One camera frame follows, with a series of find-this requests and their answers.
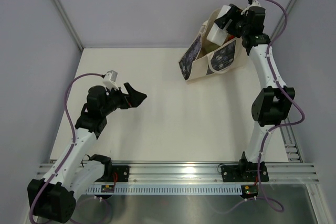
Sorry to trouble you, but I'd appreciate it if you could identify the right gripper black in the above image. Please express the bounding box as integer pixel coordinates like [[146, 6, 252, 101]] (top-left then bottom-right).
[[215, 5, 249, 38]]

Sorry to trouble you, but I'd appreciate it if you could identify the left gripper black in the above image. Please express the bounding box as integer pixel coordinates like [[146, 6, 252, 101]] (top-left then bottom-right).
[[101, 83, 146, 116]]

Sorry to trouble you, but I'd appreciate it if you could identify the clear bottle black cap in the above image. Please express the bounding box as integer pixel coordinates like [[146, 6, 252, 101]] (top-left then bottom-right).
[[206, 5, 230, 46]]

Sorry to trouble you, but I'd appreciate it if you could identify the green bottle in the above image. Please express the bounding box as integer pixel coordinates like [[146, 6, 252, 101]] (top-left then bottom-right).
[[207, 43, 220, 52]]

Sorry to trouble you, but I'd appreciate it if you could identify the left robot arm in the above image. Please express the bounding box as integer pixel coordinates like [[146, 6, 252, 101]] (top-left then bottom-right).
[[27, 83, 147, 223]]

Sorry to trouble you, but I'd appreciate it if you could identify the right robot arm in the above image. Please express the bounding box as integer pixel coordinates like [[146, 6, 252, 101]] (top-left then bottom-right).
[[214, 4, 295, 182]]

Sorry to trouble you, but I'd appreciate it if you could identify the canvas tote bag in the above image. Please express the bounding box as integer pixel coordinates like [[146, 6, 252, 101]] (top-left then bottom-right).
[[178, 18, 247, 82]]

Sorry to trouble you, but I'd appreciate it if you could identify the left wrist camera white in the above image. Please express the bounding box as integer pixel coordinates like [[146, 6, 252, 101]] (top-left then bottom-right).
[[103, 70, 118, 90]]

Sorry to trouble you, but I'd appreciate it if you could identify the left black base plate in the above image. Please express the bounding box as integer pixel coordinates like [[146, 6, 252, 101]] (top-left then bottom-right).
[[101, 165, 130, 183]]

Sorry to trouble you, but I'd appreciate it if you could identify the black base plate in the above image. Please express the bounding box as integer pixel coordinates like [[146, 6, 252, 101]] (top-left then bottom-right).
[[217, 162, 269, 183], [101, 165, 130, 183]]

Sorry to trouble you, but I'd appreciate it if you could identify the aluminium front rail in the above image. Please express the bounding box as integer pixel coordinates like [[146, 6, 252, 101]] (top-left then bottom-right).
[[113, 162, 319, 185]]

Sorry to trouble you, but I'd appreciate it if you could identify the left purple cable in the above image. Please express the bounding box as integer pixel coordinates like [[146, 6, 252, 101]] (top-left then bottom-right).
[[28, 73, 112, 224]]

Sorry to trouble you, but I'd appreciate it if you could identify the white slotted cable duct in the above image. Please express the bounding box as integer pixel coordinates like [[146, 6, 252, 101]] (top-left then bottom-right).
[[84, 184, 242, 196]]

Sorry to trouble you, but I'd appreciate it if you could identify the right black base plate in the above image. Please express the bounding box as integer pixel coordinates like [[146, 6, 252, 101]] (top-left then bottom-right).
[[217, 162, 269, 183]]

